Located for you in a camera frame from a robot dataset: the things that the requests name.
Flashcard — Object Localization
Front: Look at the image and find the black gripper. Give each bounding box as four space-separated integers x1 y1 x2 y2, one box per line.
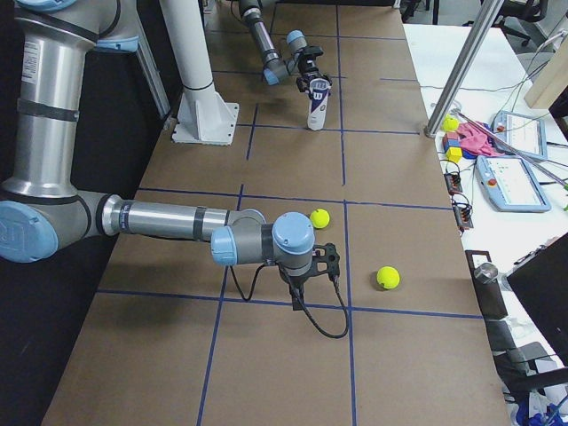
280 264 316 312
296 57 332 97

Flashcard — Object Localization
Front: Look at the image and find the yellow tennis ball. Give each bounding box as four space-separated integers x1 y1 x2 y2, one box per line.
309 209 330 229
376 265 400 290

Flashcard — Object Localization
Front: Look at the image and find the spare tennis ball one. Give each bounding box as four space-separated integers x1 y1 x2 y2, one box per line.
440 114 460 132

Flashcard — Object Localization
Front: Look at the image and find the blue red cube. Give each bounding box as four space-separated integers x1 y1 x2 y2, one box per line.
442 131 461 152

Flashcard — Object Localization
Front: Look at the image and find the yellow cube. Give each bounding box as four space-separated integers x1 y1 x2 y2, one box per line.
445 146 463 163

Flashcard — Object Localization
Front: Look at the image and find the pink cloth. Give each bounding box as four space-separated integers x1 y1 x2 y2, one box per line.
457 122 501 157

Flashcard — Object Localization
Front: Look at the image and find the black electronics board far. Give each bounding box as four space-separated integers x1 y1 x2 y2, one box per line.
443 160 462 194

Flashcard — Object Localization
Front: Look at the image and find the black electronics board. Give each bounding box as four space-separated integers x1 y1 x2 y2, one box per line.
452 200 474 233
443 160 462 194

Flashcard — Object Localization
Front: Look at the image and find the black electronics board near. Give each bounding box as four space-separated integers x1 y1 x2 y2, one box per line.
452 200 474 233

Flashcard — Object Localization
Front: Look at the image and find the steel cup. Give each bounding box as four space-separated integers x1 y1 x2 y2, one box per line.
473 262 499 285

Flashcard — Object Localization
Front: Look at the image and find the teach pendant near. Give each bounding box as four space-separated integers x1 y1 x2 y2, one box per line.
475 155 551 213

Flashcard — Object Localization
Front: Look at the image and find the teach pendant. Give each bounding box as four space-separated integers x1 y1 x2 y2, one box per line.
492 111 548 161
475 155 551 213

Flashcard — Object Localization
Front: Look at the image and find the teach pendant far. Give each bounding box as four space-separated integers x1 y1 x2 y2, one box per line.
492 111 548 161

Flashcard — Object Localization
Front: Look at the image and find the black office chair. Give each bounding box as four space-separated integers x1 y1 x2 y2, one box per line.
485 319 567 401

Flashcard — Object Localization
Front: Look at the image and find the black computer monitor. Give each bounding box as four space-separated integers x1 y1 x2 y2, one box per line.
507 235 567 363

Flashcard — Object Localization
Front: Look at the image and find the metal grabber stick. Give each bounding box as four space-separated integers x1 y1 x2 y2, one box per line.
451 108 567 190

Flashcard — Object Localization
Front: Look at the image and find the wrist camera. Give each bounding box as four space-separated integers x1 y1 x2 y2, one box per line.
312 243 341 280
299 46 323 61

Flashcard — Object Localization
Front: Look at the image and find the aluminium frame post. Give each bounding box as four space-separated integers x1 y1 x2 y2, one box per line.
424 0 504 138

